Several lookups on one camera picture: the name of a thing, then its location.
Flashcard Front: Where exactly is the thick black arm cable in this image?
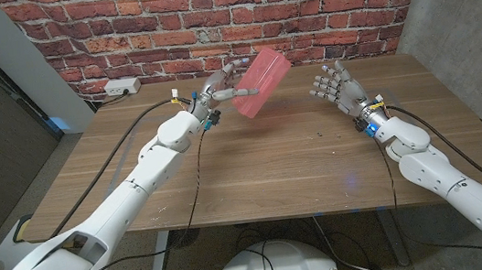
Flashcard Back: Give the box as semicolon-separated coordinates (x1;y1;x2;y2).
35;95;207;241
384;93;482;232

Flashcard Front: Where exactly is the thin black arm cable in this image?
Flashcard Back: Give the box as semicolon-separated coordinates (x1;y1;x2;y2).
53;129;224;270
372;123;482;270

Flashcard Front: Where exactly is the translucent pink plastic pencil case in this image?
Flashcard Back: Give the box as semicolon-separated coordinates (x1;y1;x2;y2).
225;44;298;122

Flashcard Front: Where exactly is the white floor cable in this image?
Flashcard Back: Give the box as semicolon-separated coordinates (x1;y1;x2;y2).
313;209;379;270

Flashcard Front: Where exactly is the grey metal table leg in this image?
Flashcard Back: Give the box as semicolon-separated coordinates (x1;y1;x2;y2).
145;230;176;270
375;206;412;270

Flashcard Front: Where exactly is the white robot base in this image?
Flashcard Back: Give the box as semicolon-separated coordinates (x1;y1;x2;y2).
208;232;344;270

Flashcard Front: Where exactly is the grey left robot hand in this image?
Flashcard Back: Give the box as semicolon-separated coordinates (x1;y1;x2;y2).
186;57;262;119

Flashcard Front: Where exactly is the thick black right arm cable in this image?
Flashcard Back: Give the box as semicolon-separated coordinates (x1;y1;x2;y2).
384;93;482;232

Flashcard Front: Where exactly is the white power strip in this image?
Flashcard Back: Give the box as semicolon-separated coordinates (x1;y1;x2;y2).
102;75;144;98

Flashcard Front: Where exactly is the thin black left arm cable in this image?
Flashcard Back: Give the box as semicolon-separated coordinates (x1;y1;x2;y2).
53;129;224;270

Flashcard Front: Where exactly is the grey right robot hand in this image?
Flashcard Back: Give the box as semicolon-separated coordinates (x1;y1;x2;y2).
304;54;388;132

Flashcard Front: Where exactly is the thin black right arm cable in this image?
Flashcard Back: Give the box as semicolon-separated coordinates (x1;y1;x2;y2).
372;123;482;270

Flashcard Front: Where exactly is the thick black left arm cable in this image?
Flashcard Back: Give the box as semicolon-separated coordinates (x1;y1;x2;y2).
35;95;207;241

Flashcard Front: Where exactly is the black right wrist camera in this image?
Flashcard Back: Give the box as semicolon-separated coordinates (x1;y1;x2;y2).
352;115;380;139

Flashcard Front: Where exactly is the red brick print backdrop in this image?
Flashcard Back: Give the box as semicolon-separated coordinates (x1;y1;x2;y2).
0;0;440;113

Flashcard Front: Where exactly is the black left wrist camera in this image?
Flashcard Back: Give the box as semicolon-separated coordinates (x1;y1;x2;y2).
200;108;225;132

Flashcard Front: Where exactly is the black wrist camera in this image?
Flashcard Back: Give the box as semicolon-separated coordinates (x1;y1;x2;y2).
200;108;225;132
352;115;380;139

